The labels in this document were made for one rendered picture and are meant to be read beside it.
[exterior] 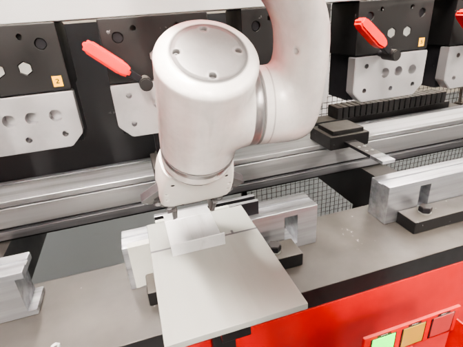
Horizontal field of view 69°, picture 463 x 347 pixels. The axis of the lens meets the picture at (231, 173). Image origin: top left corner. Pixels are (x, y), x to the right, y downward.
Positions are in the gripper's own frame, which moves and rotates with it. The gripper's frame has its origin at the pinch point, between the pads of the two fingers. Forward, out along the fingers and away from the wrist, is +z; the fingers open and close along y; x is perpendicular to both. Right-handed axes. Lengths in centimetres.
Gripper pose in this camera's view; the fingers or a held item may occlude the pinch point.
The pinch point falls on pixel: (192, 202)
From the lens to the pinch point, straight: 54.3
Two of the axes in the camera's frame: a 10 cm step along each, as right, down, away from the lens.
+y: -9.5, 1.8, -2.4
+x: 2.7, 8.8, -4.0
